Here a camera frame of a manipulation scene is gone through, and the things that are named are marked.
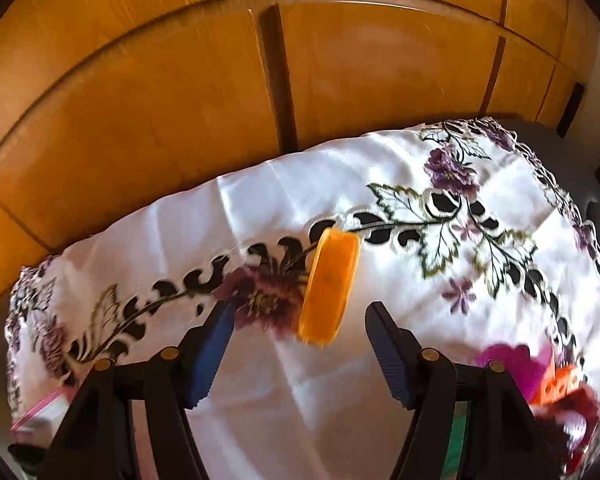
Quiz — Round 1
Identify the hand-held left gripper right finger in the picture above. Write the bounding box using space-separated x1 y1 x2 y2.
365 301 563 480

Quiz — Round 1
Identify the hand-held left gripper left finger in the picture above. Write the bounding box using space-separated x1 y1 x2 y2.
39 299 237 480

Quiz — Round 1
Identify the yellow rectangular block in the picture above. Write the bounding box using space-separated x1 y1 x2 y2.
298 227 361 347

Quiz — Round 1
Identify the purple oval soap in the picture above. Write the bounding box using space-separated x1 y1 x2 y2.
475 342 555 405

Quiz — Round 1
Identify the orange perforated block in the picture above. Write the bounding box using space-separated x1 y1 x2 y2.
527 354 587 407

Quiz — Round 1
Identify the red glossy cylinder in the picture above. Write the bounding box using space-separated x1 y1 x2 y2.
555 385 600 472

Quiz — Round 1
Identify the pink-edged plastic bag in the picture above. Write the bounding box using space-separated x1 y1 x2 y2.
10 389 77 435

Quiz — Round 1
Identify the white floral embroidered tablecloth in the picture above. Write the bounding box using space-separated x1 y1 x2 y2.
2 117 600 480

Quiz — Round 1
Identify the wooden wardrobe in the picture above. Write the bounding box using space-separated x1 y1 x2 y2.
0 0 600 312

